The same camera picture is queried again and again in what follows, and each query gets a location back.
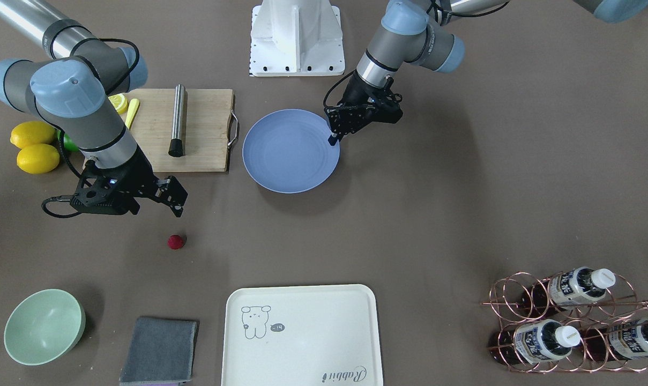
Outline whole yellow lemon upper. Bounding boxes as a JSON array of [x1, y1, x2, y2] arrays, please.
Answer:
[[10, 121, 56, 149]]

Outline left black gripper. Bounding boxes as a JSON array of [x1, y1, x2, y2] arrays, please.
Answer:
[[324, 72, 403, 146]]

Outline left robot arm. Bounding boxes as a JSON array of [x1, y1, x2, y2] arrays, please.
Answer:
[[323, 1, 509, 146]]

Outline red strawberry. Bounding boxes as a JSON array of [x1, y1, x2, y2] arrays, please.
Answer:
[[167, 234, 186, 250]]

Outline blue plate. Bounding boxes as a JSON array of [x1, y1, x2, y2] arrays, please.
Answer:
[[242, 108, 340, 194]]

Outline tea bottle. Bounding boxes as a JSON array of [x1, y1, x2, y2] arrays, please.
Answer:
[[583, 318, 648, 362], [488, 318, 582, 366], [520, 266, 617, 318]]

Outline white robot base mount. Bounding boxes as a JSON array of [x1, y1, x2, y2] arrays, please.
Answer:
[[249, 1, 346, 77]]

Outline lemon half upper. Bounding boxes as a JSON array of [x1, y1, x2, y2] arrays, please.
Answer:
[[108, 93, 129, 115]]

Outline mint green bowl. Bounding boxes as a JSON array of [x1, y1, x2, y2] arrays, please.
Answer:
[[4, 288, 86, 366]]

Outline steel muddler black tip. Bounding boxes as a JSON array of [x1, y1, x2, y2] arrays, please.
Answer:
[[168, 84, 187, 157]]

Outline whole yellow lemon lower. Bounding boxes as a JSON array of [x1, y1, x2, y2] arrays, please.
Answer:
[[17, 144, 60, 174]]

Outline tea bottle back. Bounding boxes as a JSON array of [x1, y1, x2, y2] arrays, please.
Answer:
[[520, 266, 617, 318], [583, 318, 648, 362]]

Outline folded grey cloth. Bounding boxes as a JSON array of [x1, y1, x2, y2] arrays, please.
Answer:
[[120, 317, 198, 385]]

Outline copper wire bottle rack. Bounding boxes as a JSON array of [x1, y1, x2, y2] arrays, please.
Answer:
[[486, 266, 648, 374]]

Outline tea bottle front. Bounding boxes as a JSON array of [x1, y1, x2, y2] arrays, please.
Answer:
[[488, 318, 582, 366]]

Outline whole yellow lemon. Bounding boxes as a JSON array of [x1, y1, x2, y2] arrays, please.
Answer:
[[17, 144, 60, 174], [10, 121, 56, 149]]

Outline cream rabbit tray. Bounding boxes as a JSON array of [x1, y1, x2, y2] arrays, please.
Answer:
[[221, 284, 384, 385]]

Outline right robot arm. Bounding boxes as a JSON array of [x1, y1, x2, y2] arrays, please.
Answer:
[[0, 1, 188, 217]]

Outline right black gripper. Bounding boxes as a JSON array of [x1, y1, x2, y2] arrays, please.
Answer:
[[69, 147, 188, 218]]

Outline green lime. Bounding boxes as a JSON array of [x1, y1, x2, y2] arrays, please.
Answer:
[[57, 130, 80, 152]]

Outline wooden cutting board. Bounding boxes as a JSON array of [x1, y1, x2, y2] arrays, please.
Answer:
[[83, 88, 240, 173]]

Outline yellow plastic knife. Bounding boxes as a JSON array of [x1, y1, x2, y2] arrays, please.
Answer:
[[124, 98, 140, 129]]

